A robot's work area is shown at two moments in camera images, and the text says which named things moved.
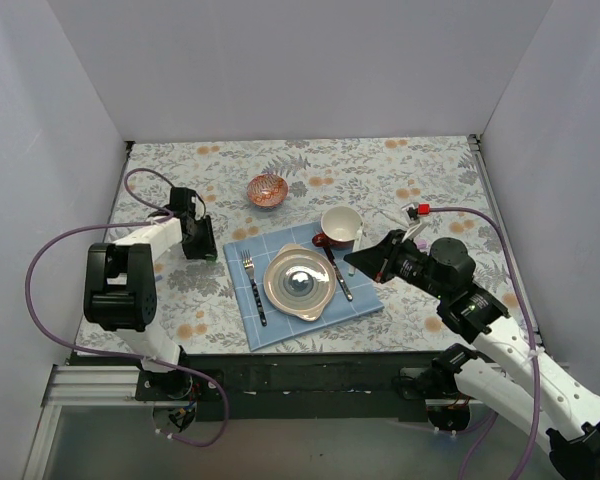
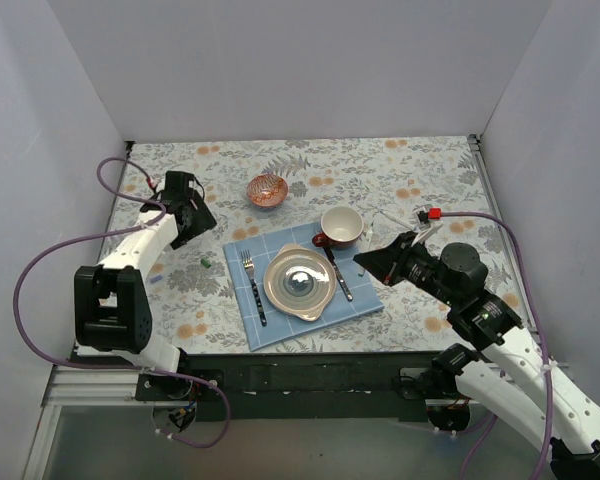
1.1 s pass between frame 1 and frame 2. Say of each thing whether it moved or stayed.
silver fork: stayed
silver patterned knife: stayed
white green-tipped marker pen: moved
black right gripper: stayed
